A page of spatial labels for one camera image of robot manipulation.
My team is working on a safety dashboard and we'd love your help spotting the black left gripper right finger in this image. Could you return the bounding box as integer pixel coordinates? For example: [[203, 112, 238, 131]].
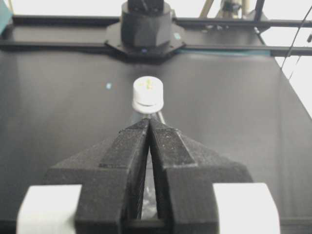
[[149, 118, 281, 234]]

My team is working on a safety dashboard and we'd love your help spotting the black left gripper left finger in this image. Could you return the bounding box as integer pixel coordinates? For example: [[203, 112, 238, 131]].
[[16, 118, 150, 234]]

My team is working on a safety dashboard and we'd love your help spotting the clear plastic bottle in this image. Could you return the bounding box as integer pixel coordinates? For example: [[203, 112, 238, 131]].
[[131, 111, 166, 220]]

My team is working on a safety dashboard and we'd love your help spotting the white bottle cap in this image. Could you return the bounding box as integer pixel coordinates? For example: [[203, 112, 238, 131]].
[[132, 76, 164, 114]]

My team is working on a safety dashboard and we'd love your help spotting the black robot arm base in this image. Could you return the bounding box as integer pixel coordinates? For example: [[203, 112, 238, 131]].
[[104, 0, 186, 59]]

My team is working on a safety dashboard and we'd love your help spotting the black aluminium frame rail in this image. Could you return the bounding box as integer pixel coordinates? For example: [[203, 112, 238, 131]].
[[0, 15, 312, 59]]

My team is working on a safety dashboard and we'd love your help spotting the black hanging cable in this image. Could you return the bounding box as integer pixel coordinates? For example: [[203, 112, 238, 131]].
[[280, 4, 312, 78]]

